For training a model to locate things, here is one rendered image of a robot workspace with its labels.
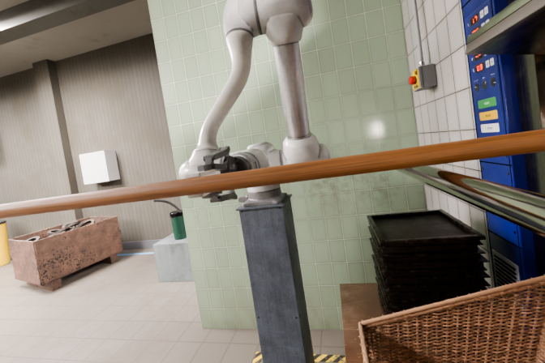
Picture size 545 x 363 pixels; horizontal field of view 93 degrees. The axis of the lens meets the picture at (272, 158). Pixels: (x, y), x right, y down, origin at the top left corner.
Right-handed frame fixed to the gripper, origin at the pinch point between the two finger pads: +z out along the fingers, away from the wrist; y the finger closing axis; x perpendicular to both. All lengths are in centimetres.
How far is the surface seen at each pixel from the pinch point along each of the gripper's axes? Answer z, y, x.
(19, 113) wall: -299, -126, 476
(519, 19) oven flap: -12, -21, -61
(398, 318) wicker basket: -25, 45, -36
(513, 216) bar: 21.2, 3.7, -37.8
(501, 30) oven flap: -17, -21, -61
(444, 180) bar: 8.3, 2.8, -38.0
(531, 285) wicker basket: -25, 37, -66
